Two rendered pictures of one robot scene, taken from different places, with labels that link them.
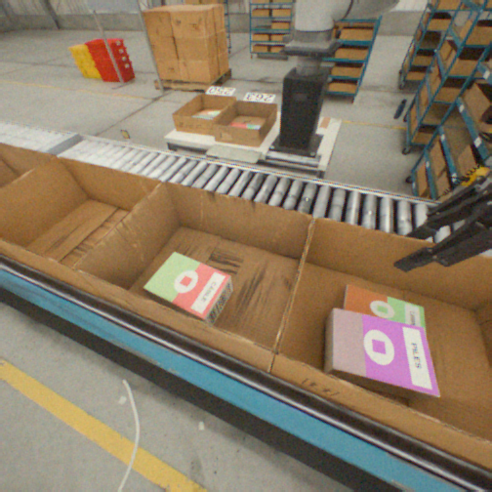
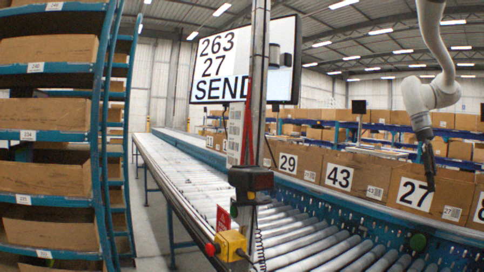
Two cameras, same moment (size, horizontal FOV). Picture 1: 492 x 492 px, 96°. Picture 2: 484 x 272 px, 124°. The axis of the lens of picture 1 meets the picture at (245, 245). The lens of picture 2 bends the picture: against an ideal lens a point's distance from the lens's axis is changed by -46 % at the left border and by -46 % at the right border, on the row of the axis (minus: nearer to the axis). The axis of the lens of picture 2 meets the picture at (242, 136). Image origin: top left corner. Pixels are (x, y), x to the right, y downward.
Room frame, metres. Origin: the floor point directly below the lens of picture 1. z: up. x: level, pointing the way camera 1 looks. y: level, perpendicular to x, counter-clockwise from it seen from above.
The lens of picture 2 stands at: (1.16, -0.57, 1.19)
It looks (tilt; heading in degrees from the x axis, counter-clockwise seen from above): 4 degrees down; 215
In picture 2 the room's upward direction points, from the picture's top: 3 degrees clockwise
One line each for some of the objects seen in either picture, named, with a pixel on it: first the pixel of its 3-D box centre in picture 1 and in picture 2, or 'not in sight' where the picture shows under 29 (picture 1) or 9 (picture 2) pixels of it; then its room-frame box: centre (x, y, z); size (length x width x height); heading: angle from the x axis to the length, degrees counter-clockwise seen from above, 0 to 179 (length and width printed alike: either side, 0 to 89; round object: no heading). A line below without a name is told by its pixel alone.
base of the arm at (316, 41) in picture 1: (307, 37); not in sight; (1.25, -0.32, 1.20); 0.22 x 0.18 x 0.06; 61
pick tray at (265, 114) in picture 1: (247, 122); not in sight; (1.44, -0.06, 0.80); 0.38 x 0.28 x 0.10; 157
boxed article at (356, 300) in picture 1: (382, 310); not in sight; (0.18, -0.30, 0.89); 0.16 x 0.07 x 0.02; 65
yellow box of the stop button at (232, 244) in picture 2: (467, 177); (234, 252); (0.70, -0.88, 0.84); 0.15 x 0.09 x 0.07; 65
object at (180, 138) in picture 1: (255, 130); not in sight; (1.47, -0.11, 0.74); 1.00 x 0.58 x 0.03; 65
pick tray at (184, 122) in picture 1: (207, 113); not in sight; (1.61, 0.20, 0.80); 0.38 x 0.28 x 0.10; 157
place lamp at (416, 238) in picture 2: not in sight; (417, 242); (0.33, -0.34, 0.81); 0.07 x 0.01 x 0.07; 65
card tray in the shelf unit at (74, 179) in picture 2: not in sight; (46, 168); (1.07, -1.50, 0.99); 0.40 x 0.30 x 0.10; 152
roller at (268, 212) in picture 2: not in sight; (253, 217); (0.23, -1.11, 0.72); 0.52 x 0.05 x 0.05; 155
